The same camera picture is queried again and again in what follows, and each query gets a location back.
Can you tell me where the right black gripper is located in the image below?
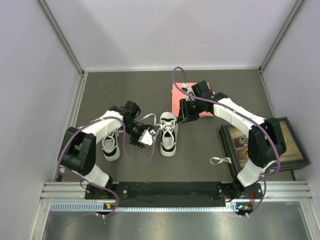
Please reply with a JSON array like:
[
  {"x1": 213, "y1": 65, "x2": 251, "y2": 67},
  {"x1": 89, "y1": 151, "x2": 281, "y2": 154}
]
[{"x1": 177, "y1": 98, "x2": 204, "y2": 124}]

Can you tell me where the black white sneaker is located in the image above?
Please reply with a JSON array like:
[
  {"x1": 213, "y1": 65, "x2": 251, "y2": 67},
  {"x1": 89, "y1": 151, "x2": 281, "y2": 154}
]
[
  {"x1": 101, "y1": 130, "x2": 120, "y2": 162},
  {"x1": 141, "y1": 111, "x2": 178, "y2": 157}
]

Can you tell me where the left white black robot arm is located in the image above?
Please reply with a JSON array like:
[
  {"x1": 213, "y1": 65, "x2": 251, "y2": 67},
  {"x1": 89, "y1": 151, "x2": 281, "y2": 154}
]
[{"x1": 57, "y1": 101, "x2": 155, "y2": 199}]

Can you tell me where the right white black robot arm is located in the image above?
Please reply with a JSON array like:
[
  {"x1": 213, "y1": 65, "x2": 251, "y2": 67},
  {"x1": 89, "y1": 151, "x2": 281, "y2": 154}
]
[{"x1": 177, "y1": 81, "x2": 287, "y2": 198}]

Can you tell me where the pink folded cloth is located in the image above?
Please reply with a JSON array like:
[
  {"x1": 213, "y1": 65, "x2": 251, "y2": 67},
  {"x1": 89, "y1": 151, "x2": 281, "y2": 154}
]
[{"x1": 171, "y1": 82, "x2": 214, "y2": 118}]

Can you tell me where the black glass-lid display box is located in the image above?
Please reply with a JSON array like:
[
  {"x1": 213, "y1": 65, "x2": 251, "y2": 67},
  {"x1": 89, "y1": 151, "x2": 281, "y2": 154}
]
[{"x1": 219, "y1": 117, "x2": 310, "y2": 177}]

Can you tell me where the loose white shoelace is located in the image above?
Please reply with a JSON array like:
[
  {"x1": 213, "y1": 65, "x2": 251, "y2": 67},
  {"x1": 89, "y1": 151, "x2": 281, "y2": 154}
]
[{"x1": 209, "y1": 156, "x2": 232, "y2": 165}]

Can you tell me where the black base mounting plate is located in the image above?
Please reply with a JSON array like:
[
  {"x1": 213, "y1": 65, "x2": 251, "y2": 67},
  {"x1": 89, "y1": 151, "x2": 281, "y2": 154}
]
[{"x1": 84, "y1": 181, "x2": 265, "y2": 208}]

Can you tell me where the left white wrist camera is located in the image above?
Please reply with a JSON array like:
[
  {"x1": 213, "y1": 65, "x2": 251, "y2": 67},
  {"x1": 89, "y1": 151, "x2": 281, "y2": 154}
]
[{"x1": 138, "y1": 129, "x2": 156, "y2": 146}]

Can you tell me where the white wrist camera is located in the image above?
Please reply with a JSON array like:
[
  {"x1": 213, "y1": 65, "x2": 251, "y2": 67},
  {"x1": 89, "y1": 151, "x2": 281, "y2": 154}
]
[
  {"x1": 138, "y1": 129, "x2": 156, "y2": 146},
  {"x1": 181, "y1": 82, "x2": 195, "y2": 102}
]

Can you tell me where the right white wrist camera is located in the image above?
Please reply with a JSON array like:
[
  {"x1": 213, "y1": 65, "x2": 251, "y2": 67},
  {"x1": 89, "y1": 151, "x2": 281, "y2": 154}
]
[{"x1": 181, "y1": 82, "x2": 195, "y2": 102}]

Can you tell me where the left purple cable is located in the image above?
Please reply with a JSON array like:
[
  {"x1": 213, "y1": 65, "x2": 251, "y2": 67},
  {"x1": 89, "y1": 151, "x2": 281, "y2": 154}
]
[{"x1": 56, "y1": 116, "x2": 156, "y2": 221}]

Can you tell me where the purple cable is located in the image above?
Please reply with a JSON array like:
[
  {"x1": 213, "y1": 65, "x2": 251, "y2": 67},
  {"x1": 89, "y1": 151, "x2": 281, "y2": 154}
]
[
  {"x1": 56, "y1": 116, "x2": 156, "y2": 221},
  {"x1": 172, "y1": 66, "x2": 281, "y2": 218}
]

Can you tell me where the aluminium extrusion rail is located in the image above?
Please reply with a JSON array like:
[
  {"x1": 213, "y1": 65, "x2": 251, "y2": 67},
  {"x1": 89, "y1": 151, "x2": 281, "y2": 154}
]
[{"x1": 40, "y1": 181, "x2": 313, "y2": 202}]

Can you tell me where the grey slotted cable duct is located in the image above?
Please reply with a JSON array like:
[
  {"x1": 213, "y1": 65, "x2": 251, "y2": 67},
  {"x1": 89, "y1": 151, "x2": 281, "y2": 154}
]
[{"x1": 49, "y1": 201, "x2": 253, "y2": 213}]

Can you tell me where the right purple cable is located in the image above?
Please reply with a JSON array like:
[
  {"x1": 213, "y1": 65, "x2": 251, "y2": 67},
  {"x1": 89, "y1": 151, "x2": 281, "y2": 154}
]
[{"x1": 172, "y1": 66, "x2": 281, "y2": 218}]

